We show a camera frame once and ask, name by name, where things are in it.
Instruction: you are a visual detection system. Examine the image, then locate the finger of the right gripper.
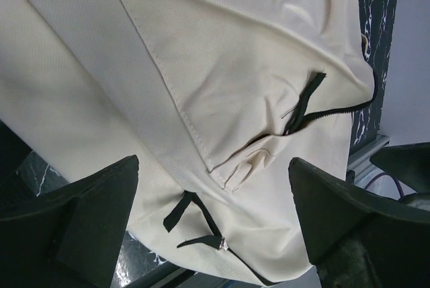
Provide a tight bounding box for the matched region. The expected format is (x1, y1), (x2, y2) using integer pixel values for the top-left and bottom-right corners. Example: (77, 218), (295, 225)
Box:
(370, 143), (429, 207)

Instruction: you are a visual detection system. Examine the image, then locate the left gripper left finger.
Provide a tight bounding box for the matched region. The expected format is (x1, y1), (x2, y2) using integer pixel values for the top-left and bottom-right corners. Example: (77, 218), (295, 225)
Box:
(1, 155), (139, 287)

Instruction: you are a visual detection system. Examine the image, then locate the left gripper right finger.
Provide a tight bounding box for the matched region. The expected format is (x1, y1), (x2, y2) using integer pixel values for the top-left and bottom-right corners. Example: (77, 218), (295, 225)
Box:
(288, 158), (429, 287)

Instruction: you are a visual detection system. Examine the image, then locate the beige canvas backpack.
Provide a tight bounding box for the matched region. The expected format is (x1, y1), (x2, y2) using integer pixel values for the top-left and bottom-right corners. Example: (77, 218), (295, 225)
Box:
(1, 0), (376, 286)

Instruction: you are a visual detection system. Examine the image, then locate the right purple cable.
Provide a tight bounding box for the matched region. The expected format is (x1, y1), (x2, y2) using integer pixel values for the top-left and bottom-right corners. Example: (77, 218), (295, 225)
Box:
(364, 172), (409, 200)

